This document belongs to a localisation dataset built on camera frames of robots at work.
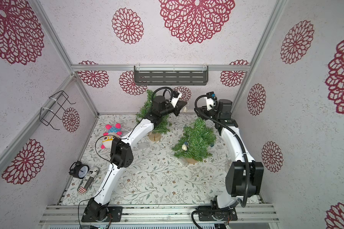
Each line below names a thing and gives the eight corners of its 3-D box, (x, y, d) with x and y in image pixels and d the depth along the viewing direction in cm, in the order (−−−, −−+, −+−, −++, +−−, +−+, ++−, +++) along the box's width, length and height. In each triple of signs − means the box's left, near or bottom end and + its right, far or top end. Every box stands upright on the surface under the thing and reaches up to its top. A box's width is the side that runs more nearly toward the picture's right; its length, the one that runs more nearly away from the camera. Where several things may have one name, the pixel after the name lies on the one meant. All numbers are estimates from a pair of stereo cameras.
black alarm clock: (75, 179, 88) (66, 174, 80) (80, 167, 93) (72, 160, 85) (86, 179, 88) (78, 174, 80) (91, 167, 93) (84, 160, 85)
